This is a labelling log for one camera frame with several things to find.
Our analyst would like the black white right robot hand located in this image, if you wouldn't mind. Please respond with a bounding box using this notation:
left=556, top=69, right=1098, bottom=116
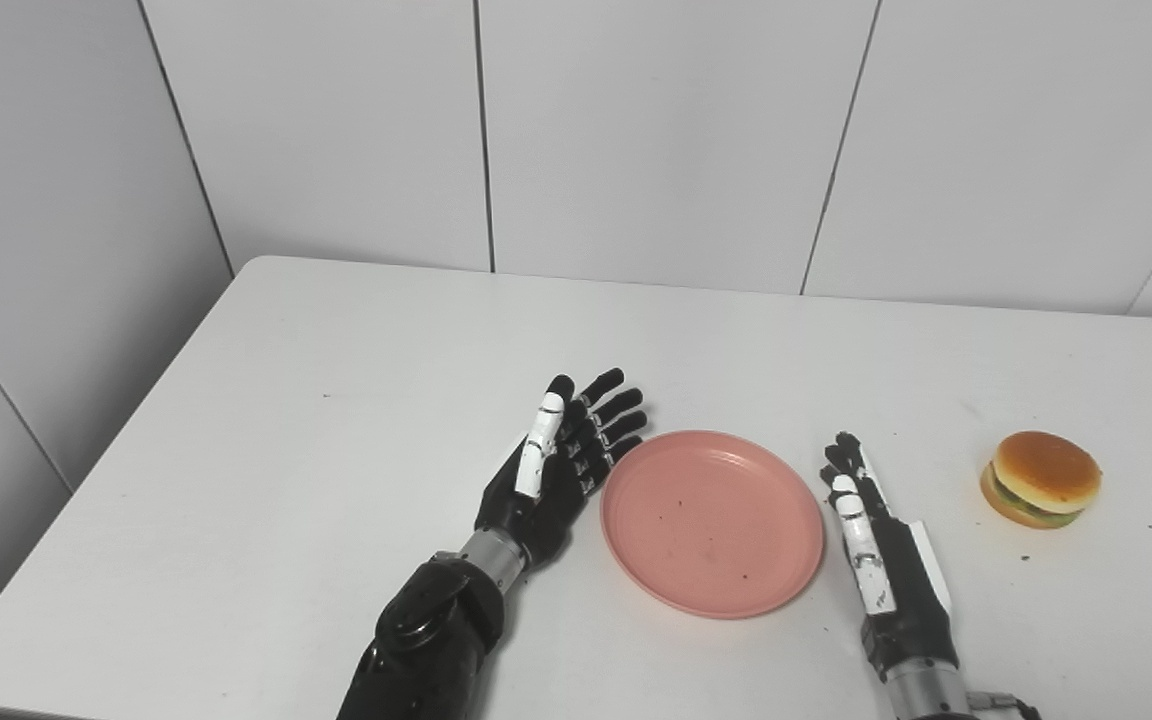
left=820, top=432, right=962, bottom=682

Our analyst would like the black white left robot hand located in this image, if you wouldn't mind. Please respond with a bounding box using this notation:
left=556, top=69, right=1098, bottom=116
left=474, top=368, right=650, bottom=572

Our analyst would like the pink round plate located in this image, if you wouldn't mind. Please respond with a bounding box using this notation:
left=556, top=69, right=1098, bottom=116
left=600, top=430, right=826, bottom=621

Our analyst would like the toy hamburger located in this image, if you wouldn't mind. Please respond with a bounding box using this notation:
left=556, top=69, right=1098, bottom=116
left=980, top=431, right=1104, bottom=531

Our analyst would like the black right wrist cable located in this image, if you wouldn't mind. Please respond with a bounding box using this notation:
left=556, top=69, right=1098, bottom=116
left=966, top=689, right=1043, bottom=720

